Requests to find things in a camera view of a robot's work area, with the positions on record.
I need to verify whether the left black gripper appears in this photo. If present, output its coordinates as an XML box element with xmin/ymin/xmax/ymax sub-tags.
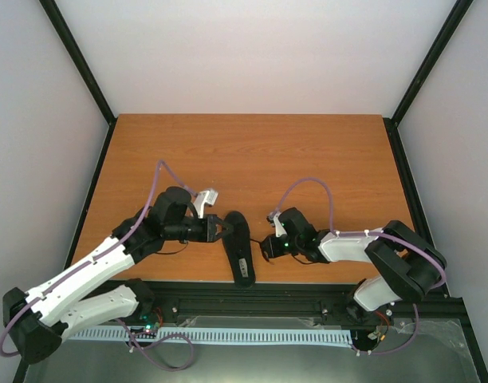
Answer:
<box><xmin>165</xmin><ymin>214</ymin><xmax>234</xmax><ymax>243</ymax></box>

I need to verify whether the black canvas shoe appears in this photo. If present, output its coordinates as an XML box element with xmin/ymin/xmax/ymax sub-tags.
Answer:
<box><xmin>222</xmin><ymin>211</ymin><xmax>256</xmax><ymax>288</ymax></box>

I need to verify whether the black frame post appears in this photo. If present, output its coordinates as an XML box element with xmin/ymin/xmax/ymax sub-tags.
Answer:
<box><xmin>39</xmin><ymin>0</ymin><xmax>117</xmax><ymax>127</ymax></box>
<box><xmin>391</xmin><ymin>0</ymin><xmax>474</xmax><ymax>128</ymax></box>

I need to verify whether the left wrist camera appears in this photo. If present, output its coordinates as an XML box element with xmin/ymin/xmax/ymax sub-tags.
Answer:
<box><xmin>193</xmin><ymin>188</ymin><xmax>218</xmax><ymax>219</ymax></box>

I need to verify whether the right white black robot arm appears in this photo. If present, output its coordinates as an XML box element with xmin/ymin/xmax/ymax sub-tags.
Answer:
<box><xmin>260</xmin><ymin>207</ymin><xmax>447</xmax><ymax>323</ymax></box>

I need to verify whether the left black frame post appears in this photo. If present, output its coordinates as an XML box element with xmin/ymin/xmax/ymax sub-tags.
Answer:
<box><xmin>39</xmin><ymin>0</ymin><xmax>117</xmax><ymax>127</ymax></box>

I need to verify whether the light blue slotted cable duct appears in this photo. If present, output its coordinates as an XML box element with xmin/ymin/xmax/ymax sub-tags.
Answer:
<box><xmin>71</xmin><ymin>325</ymin><xmax>352</xmax><ymax>348</ymax></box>

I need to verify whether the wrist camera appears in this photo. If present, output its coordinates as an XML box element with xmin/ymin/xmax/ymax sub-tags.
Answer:
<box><xmin>193</xmin><ymin>188</ymin><xmax>218</xmax><ymax>219</ymax></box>
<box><xmin>266</xmin><ymin>211</ymin><xmax>281</xmax><ymax>227</ymax></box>

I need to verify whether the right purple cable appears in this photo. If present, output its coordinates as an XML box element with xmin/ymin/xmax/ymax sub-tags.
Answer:
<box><xmin>275</xmin><ymin>177</ymin><xmax>448</xmax><ymax>357</ymax></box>

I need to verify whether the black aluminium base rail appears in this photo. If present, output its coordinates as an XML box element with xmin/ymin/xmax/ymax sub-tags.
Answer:
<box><xmin>40</xmin><ymin>278</ymin><xmax>466</xmax><ymax>324</ymax></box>

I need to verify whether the right black frame post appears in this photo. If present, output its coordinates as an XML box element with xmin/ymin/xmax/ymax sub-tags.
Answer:
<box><xmin>391</xmin><ymin>0</ymin><xmax>474</xmax><ymax>128</ymax></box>

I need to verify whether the purple cable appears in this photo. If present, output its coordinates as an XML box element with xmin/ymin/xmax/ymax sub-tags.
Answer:
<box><xmin>0</xmin><ymin>160</ymin><xmax>199</xmax><ymax>370</ymax></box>
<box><xmin>275</xmin><ymin>177</ymin><xmax>448</xmax><ymax>357</ymax></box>

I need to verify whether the black shoelace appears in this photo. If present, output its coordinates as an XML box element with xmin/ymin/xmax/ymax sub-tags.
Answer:
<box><xmin>250</xmin><ymin>235</ymin><xmax>274</xmax><ymax>264</ymax></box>

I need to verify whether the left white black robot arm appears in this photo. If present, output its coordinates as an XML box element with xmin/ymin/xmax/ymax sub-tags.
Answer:
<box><xmin>0</xmin><ymin>187</ymin><xmax>233</xmax><ymax>365</ymax></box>

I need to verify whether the left green-lit circuit board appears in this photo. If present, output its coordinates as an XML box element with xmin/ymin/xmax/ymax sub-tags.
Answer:
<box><xmin>129</xmin><ymin>324</ymin><xmax>159</xmax><ymax>342</ymax></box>

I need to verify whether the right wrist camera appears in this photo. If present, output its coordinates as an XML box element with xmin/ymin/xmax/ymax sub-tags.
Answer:
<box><xmin>266</xmin><ymin>211</ymin><xmax>281</xmax><ymax>227</ymax></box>

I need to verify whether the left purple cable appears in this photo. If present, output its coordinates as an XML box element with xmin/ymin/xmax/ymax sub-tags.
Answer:
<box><xmin>0</xmin><ymin>160</ymin><xmax>199</xmax><ymax>370</ymax></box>

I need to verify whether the right small circuit board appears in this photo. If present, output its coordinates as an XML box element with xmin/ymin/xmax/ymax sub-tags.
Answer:
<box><xmin>368</xmin><ymin>326</ymin><xmax>389</xmax><ymax>343</ymax></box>

